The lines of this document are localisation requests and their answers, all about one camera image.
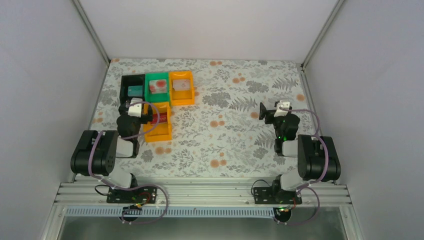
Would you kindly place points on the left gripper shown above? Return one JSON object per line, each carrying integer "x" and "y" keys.
{"x": 125, "y": 108}

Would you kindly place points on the red patterned card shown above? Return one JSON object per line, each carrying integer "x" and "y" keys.
{"x": 158, "y": 86}

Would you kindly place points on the floral table mat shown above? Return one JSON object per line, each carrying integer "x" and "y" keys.
{"x": 220, "y": 135}

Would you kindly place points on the orange storage bin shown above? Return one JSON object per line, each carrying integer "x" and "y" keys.
{"x": 182, "y": 98}
{"x": 160, "y": 131}

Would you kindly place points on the red VIP card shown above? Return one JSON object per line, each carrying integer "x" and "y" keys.
{"x": 159, "y": 119}

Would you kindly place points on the far orange storage bin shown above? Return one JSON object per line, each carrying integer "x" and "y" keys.
{"x": 182, "y": 98}

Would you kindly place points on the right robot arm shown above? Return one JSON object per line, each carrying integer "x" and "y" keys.
{"x": 316, "y": 156}

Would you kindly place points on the aluminium rail frame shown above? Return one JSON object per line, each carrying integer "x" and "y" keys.
{"x": 201, "y": 192}

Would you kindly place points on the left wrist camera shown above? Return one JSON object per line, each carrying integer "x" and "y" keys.
{"x": 135, "y": 107}

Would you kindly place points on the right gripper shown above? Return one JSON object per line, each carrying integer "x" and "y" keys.
{"x": 269, "y": 116}

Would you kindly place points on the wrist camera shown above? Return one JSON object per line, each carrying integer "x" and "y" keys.
{"x": 135, "y": 107}
{"x": 282, "y": 108}

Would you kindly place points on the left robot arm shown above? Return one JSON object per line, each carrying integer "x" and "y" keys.
{"x": 96, "y": 151}

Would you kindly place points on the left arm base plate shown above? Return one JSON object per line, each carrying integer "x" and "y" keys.
{"x": 144, "y": 195}

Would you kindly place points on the pale card in orange bin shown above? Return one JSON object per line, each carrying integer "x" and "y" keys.
{"x": 181, "y": 85}

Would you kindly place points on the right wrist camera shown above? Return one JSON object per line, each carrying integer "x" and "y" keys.
{"x": 282, "y": 108}

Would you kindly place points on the teal card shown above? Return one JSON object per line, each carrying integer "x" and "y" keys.
{"x": 136, "y": 90}

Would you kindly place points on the black storage bin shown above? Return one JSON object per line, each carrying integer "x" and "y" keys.
{"x": 126, "y": 81}

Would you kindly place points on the near orange storage bin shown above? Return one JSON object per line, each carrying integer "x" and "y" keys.
{"x": 160, "y": 131}

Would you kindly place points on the green storage bin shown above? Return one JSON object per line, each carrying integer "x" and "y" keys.
{"x": 156, "y": 98}

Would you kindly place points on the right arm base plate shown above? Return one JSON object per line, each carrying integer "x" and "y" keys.
{"x": 267, "y": 196}

